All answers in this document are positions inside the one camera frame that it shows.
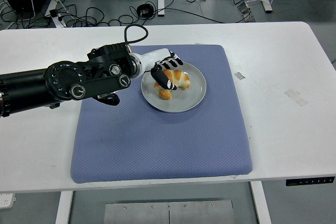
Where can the large clear tape piece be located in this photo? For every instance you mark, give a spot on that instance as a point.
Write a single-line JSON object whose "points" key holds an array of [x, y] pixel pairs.
{"points": [[296, 97]]}

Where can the blue quilted mat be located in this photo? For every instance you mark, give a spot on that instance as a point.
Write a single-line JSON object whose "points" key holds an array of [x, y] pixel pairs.
{"points": [[131, 142]]}

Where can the round grey plate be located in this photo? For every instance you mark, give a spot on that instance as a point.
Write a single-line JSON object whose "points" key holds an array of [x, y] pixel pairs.
{"points": [[189, 98]]}

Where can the white table leg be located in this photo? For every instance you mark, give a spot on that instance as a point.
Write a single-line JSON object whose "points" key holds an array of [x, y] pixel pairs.
{"points": [[63, 208], [261, 203]]}

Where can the black table control panel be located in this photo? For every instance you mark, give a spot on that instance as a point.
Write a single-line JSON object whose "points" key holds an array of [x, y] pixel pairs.
{"points": [[309, 181]]}

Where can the white power strip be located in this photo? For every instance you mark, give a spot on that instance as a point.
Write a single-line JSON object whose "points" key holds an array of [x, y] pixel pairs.
{"points": [[6, 200]]}

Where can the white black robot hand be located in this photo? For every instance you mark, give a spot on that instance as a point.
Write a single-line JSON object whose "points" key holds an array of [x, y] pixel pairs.
{"points": [[153, 57]]}

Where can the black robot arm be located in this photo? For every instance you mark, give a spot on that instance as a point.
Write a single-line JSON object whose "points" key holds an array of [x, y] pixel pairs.
{"points": [[65, 82]]}

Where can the grey metal plate with screws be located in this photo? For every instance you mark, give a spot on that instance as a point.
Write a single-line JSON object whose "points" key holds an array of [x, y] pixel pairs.
{"points": [[168, 212]]}

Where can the grey foot pedal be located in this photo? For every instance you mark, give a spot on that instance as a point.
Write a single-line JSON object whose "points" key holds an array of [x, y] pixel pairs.
{"points": [[246, 11]]}

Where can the striped croissant bread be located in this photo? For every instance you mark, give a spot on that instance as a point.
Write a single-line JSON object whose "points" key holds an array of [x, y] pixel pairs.
{"points": [[181, 78]]}

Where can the small clear tape piece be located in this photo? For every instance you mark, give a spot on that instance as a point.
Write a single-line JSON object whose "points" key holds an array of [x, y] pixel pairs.
{"points": [[239, 75]]}

